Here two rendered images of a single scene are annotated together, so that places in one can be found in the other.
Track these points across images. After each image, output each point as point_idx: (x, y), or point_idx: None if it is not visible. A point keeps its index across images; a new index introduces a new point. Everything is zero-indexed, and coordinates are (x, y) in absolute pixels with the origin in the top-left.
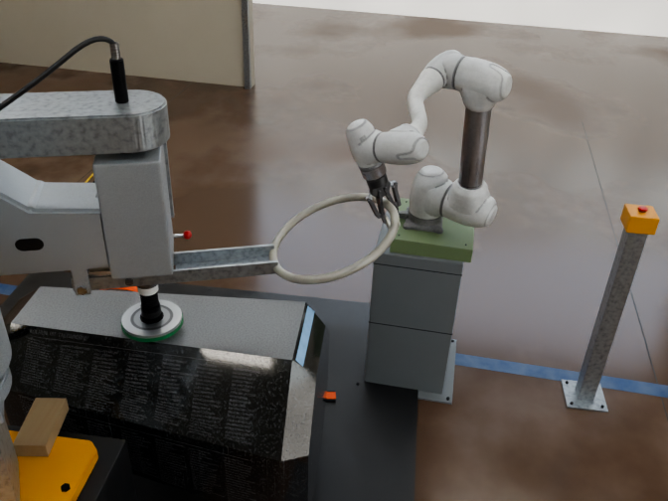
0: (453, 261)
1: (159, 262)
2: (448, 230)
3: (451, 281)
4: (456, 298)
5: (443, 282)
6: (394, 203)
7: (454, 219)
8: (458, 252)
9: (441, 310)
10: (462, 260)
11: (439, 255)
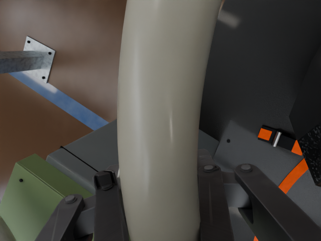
0: (58, 165)
1: None
2: (33, 228)
3: (80, 148)
4: (88, 134)
5: (92, 154)
6: (102, 215)
7: (0, 224)
8: (40, 171)
9: (114, 136)
10: (44, 161)
11: (73, 185)
